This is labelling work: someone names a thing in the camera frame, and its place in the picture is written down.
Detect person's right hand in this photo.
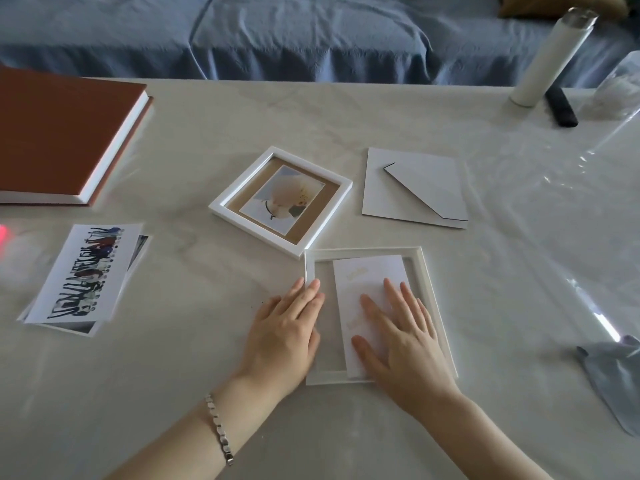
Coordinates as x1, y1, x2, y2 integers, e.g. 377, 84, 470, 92
351, 278, 462, 411

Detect person's left hand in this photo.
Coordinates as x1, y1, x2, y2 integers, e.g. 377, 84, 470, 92
238, 277, 326, 396

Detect white rectangular picture frame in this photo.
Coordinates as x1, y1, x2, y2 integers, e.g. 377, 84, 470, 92
303, 246, 459, 387

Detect white photo paper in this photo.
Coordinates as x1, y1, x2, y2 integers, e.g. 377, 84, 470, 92
332, 254, 406, 381

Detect person's right forearm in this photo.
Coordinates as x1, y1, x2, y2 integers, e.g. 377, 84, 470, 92
410, 389, 554, 480

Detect person's left forearm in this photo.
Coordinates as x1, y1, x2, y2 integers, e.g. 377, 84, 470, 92
105, 372, 308, 480

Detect tan mat board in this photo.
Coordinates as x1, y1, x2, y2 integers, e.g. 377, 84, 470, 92
222, 156, 342, 245

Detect white flower photo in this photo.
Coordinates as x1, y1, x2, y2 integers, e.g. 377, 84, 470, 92
239, 165, 325, 234

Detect pile of printed photos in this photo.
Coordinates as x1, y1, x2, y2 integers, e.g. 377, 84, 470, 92
16, 235, 152, 339

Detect grey cloth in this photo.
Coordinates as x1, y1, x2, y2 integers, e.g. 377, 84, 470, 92
576, 336, 640, 438

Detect clear plastic sheet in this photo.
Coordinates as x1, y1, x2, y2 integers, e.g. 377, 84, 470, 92
520, 87, 640, 345

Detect group print photo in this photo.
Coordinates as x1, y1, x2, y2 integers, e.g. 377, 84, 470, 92
24, 224, 145, 325

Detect black remote control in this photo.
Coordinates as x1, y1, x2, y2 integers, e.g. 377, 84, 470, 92
544, 86, 579, 128

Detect blue sofa cover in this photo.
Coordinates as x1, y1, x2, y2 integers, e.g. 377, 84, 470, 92
0, 0, 640, 89

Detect white insulated bottle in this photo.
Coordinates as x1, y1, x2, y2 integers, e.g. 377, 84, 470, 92
509, 7, 600, 108

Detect orange-brown photo album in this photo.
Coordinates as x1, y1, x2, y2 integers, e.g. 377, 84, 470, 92
0, 65, 154, 207

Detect clear plastic bag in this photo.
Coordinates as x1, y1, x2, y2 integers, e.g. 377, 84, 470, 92
589, 51, 640, 121

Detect mustard yellow cushion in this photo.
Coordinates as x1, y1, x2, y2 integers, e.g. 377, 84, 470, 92
498, 0, 630, 21

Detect white frame backing board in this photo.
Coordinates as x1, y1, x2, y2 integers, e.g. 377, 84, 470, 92
361, 147, 470, 229

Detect silver link bracelet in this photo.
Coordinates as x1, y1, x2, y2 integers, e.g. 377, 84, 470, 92
204, 393, 235, 467

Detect white square picture frame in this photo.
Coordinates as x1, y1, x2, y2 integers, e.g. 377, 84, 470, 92
208, 146, 354, 259

